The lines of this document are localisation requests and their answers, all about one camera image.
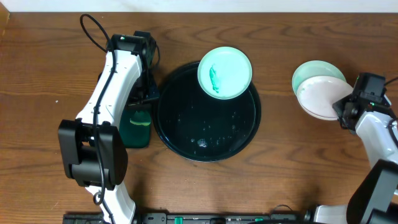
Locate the green sponge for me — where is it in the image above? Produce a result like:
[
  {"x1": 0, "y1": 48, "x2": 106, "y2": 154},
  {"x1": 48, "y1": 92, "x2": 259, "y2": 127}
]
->
[{"x1": 130, "y1": 111, "x2": 152, "y2": 126}]

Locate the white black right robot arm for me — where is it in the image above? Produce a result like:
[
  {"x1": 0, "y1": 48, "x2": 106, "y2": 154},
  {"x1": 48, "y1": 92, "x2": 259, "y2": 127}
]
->
[{"x1": 311, "y1": 94, "x2": 397, "y2": 223}]

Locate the round black tray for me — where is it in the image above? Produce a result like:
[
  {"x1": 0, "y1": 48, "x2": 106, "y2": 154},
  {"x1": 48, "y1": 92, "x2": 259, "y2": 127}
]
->
[{"x1": 152, "y1": 62, "x2": 261, "y2": 162}]

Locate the green plate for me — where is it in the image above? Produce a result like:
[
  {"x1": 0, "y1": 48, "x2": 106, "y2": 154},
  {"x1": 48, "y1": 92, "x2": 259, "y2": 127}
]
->
[
  {"x1": 292, "y1": 60, "x2": 346, "y2": 95},
  {"x1": 197, "y1": 47, "x2": 252, "y2": 100}
]

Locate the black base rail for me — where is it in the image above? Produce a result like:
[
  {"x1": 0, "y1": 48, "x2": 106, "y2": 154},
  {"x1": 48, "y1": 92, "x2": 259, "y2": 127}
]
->
[{"x1": 62, "y1": 211, "x2": 315, "y2": 224}]

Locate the white plate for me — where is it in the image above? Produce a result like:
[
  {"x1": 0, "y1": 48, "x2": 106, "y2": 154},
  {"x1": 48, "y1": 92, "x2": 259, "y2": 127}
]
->
[{"x1": 296, "y1": 76, "x2": 353, "y2": 121}]

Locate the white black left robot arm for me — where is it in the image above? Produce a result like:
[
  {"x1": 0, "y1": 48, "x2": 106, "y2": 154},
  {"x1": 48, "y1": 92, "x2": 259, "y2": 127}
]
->
[{"x1": 58, "y1": 31, "x2": 160, "y2": 223}]

